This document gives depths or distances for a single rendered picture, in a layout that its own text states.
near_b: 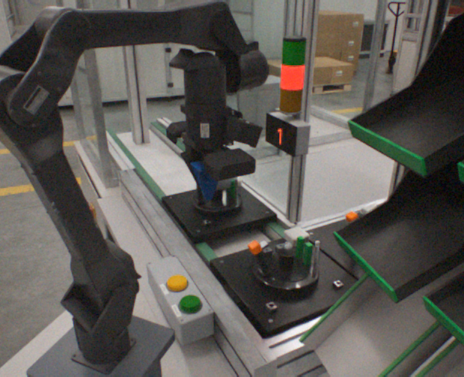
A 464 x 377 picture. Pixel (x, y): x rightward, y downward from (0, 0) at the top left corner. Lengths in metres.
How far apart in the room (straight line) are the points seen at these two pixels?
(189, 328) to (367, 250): 0.39
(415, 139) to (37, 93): 0.39
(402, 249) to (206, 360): 0.46
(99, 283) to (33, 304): 1.97
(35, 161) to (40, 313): 2.01
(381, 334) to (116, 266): 0.39
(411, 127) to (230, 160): 0.22
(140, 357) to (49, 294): 1.93
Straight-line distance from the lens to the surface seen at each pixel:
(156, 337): 0.64
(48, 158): 0.45
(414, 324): 0.66
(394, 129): 0.53
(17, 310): 2.49
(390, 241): 0.59
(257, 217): 1.09
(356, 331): 0.69
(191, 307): 0.81
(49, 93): 0.42
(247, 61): 0.60
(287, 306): 0.82
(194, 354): 0.89
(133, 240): 1.22
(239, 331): 0.78
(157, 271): 0.93
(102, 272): 0.53
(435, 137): 0.50
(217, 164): 0.52
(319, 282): 0.89
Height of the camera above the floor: 1.52
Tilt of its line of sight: 27 degrees down
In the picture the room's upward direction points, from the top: straight up
